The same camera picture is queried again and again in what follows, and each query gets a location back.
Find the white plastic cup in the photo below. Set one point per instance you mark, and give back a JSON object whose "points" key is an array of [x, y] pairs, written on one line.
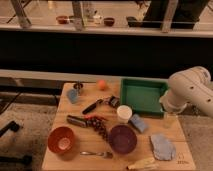
{"points": [[124, 113]]}

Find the red chili pepper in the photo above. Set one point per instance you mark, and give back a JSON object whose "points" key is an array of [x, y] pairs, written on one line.
{"points": [[94, 116]]}

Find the dark red background bowl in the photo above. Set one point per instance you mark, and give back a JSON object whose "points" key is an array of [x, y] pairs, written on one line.
{"points": [[109, 21]]}

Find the metal fork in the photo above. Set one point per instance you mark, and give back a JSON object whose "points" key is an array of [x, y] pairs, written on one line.
{"points": [[102, 154]]}

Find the blue sponge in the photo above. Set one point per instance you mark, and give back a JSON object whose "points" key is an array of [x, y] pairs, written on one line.
{"points": [[138, 123]]}

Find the blue cloth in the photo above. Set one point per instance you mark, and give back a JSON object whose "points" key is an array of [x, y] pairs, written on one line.
{"points": [[163, 148]]}

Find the light blue cup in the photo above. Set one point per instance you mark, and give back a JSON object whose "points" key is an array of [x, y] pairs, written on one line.
{"points": [[72, 95]]}

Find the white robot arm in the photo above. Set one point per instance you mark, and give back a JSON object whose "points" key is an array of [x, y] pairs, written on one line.
{"points": [[190, 85]]}

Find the white background mug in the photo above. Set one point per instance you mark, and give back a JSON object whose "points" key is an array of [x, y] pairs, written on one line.
{"points": [[97, 19]]}

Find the black floor stand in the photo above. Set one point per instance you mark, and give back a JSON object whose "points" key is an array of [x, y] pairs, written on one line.
{"points": [[13, 126]]}

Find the green plastic tray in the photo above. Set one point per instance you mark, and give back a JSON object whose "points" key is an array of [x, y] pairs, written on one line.
{"points": [[143, 96]]}

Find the bunch of dark grapes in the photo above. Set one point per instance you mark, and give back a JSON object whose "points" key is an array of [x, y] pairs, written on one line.
{"points": [[100, 128]]}

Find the orange ball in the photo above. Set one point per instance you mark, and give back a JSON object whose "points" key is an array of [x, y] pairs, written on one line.
{"points": [[101, 84]]}

